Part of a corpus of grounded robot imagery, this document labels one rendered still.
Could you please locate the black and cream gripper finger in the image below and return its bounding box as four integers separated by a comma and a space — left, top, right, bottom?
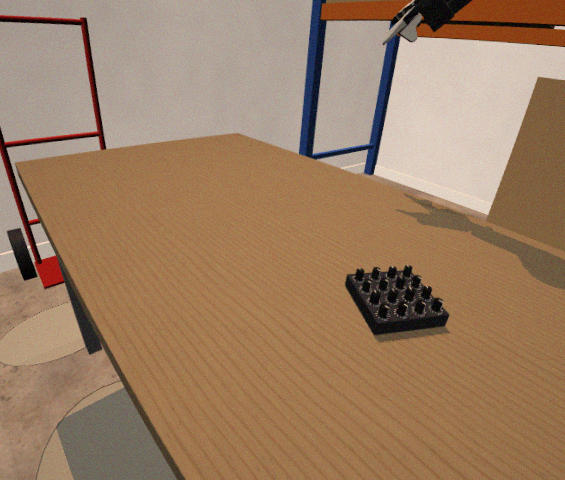
383, 0, 428, 45
391, 0, 415, 25

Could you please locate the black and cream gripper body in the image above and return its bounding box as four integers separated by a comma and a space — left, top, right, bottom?
420, 0, 472, 32

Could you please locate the black knob box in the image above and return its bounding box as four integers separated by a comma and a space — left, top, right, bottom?
345, 265, 449, 335

